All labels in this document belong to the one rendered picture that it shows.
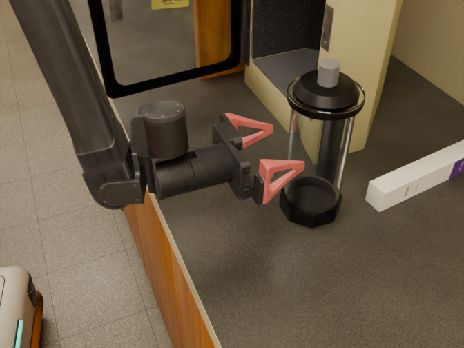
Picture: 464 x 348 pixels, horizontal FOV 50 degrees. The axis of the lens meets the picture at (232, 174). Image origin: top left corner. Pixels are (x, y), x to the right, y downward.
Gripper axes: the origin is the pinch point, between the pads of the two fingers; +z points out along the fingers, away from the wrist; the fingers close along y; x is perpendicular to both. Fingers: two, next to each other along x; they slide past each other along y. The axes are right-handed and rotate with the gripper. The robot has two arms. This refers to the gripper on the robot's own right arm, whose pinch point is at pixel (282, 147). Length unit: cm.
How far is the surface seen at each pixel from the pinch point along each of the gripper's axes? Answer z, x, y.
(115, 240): -17, 109, 92
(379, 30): 21.1, -11.0, 9.2
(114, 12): -15.3, -8.4, 36.6
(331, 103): 4.2, -9.0, -4.2
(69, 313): -40, 110, 65
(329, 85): 5.3, -10.2, -1.6
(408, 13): 56, 3, 40
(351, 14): 15.2, -14.4, 9.3
